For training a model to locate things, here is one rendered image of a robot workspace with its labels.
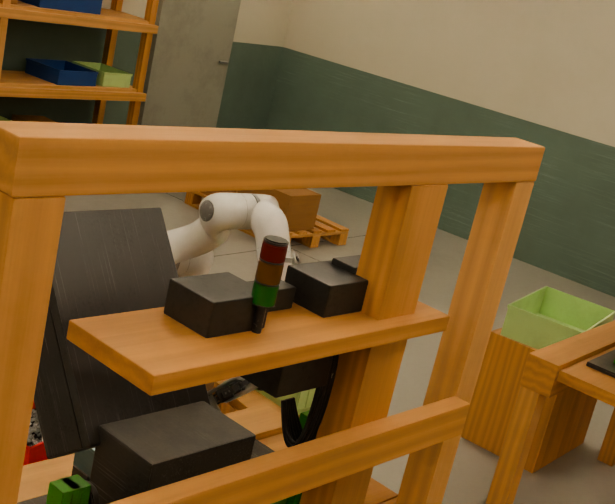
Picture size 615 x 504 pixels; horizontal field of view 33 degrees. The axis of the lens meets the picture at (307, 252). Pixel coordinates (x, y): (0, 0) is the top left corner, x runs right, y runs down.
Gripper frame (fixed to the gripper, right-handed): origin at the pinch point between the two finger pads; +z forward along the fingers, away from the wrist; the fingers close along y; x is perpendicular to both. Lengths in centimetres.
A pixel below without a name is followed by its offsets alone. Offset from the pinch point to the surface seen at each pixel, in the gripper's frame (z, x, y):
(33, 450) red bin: 28, -12, -41
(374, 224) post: -22, -16, 56
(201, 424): 16.5, 3.8, 17.7
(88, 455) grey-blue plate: 26.8, -3.0, -17.5
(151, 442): 31.6, 2.0, 21.8
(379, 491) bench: -46, 44, -19
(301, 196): -406, -117, -384
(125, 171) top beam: 48, -36, 86
